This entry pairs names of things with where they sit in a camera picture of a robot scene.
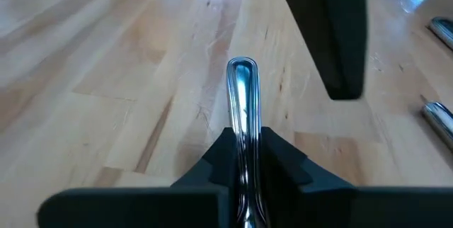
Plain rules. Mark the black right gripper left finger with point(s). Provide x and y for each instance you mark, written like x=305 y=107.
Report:
x=141 y=206

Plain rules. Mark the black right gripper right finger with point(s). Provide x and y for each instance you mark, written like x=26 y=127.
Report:
x=336 y=206

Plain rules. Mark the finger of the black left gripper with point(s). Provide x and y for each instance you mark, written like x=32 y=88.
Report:
x=336 y=26

